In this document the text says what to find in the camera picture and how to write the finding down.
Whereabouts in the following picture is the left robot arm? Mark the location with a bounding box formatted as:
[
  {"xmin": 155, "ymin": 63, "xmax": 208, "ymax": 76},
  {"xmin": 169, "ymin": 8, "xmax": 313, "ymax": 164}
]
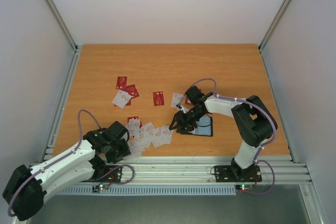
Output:
[{"xmin": 2, "ymin": 121, "xmax": 131, "ymax": 221}]

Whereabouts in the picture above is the white floral card left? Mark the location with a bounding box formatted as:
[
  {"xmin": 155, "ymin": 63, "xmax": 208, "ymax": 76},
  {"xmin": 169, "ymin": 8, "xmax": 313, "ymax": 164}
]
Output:
[{"xmin": 112, "ymin": 90, "xmax": 132, "ymax": 109}]

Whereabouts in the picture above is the right frame post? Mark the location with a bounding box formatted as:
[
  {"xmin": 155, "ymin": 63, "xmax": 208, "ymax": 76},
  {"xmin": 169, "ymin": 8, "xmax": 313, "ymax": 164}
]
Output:
[{"xmin": 258, "ymin": 0, "xmax": 293, "ymax": 53}]

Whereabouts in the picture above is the red card far left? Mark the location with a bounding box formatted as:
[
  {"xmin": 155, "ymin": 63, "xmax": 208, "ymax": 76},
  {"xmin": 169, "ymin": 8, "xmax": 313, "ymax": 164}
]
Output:
[{"xmin": 115, "ymin": 76, "xmax": 127, "ymax": 89}]

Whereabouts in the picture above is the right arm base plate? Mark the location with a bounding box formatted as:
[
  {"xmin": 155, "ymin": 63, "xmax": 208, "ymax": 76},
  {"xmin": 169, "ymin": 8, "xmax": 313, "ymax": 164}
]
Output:
[{"xmin": 211, "ymin": 165, "xmax": 262, "ymax": 183}]

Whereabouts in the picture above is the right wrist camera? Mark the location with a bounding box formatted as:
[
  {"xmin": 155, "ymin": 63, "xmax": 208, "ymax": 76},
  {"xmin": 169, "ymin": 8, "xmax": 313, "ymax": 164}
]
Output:
[{"xmin": 176, "ymin": 94, "xmax": 185, "ymax": 111}]

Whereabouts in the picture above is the red card with white card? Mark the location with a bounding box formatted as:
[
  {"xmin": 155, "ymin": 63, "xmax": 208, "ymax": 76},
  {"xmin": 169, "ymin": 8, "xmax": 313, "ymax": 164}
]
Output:
[{"xmin": 185, "ymin": 89, "xmax": 203, "ymax": 104}]

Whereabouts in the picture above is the left controller board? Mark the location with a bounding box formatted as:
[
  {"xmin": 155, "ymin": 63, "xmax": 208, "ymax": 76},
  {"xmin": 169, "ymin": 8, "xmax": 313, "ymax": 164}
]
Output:
[{"xmin": 91, "ymin": 184, "xmax": 109, "ymax": 193}]

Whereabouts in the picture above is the left frame post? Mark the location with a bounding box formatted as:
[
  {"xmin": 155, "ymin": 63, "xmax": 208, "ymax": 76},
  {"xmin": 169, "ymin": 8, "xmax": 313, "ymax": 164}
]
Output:
[{"xmin": 30, "ymin": 0, "xmax": 79, "ymax": 53}]

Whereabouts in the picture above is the white floral card centre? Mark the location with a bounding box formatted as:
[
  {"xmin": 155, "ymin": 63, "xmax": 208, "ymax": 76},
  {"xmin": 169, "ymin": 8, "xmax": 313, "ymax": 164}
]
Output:
[{"xmin": 171, "ymin": 93, "xmax": 182, "ymax": 108}]

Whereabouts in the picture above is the controller board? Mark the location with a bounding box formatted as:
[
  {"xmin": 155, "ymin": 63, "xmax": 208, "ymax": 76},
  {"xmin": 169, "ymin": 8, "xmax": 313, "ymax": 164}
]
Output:
[
  {"xmin": 91, "ymin": 184, "xmax": 109, "ymax": 193},
  {"xmin": 236, "ymin": 184, "xmax": 257, "ymax": 191}
]

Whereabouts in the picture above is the red card under pile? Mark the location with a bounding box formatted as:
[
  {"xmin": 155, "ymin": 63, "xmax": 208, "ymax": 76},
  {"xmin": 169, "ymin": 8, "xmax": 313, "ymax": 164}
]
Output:
[{"xmin": 127, "ymin": 116, "xmax": 139, "ymax": 123}]

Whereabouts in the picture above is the grey slotted cable duct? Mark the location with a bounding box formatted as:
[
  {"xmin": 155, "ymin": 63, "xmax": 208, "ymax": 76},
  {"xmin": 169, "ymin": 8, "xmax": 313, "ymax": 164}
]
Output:
[{"xmin": 59, "ymin": 185, "xmax": 236, "ymax": 196}]

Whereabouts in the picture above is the right controller board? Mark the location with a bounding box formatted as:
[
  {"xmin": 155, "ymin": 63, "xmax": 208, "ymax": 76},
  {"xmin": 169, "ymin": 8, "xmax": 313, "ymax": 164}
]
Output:
[{"xmin": 236, "ymin": 184, "xmax": 257, "ymax": 191}]

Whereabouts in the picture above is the red card centre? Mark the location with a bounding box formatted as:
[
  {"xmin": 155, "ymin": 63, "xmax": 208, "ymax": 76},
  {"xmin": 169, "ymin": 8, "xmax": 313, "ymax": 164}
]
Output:
[{"xmin": 153, "ymin": 91, "xmax": 164, "ymax": 106}]

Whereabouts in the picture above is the white floral card pile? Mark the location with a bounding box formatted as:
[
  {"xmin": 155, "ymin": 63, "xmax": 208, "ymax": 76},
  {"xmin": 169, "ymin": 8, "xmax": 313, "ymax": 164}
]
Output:
[{"xmin": 126, "ymin": 119, "xmax": 173, "ymax": 159}]

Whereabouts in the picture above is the aluminium table edge rail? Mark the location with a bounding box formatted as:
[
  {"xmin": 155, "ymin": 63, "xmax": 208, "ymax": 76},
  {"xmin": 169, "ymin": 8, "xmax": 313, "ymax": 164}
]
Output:
[{"xmin": 120, "ymin": 155, "xmax": 312, "ymax": 185}]

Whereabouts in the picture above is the frame post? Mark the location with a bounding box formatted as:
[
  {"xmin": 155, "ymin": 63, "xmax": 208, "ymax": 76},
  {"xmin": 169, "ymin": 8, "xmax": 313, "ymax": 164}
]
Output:
[
  {"xmin": 30, "ymin": 0, "xmax": 79, "ymax": 53},
  {"xmin": 258, "ymin": 0, "xmax": 293, "ymax": 53}
]

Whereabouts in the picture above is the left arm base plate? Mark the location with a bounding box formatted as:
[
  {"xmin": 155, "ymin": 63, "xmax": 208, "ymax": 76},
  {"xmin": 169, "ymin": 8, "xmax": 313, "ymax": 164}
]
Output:
[{"xmin": 83, "ymin": 165, "xmax": 122, "ymax": 183}]

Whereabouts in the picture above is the black leather card holder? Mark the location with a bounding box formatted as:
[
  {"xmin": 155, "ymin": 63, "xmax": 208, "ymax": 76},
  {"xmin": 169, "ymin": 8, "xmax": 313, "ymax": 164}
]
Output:
[{"xmin": 182, "ymin": 116, "xmax": 213, "ymax": 137}]

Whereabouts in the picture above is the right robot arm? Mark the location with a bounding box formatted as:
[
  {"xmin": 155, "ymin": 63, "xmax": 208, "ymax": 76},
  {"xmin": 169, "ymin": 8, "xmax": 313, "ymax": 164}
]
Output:
[{"xmin": 169, "ymin": 86, "xmax": 278, "ymax": 181}]

